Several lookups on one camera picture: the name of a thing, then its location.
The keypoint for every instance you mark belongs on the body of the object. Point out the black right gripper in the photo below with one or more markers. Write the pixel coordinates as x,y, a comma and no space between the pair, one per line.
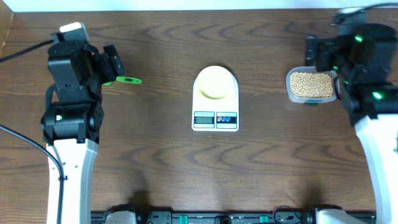
321,48

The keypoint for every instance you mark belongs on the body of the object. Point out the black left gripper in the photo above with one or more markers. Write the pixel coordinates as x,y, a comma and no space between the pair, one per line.
108,73

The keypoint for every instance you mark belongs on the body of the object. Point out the green plastic measuring scoop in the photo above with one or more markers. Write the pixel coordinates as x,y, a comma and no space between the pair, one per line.
129,80

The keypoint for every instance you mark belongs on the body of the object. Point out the yellow plastic bowl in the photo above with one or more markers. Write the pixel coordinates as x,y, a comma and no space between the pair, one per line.
215,82

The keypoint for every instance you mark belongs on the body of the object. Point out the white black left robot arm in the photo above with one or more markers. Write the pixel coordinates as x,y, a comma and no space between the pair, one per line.
71,124

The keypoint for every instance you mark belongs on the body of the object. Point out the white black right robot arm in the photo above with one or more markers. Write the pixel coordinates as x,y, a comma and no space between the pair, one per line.
361,55

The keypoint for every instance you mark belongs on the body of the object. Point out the white digital kitchen scale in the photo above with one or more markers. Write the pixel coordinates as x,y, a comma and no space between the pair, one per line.
215,115

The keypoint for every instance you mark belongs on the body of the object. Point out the clear container of soybeans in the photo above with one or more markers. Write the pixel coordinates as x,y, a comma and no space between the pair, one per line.
307,85

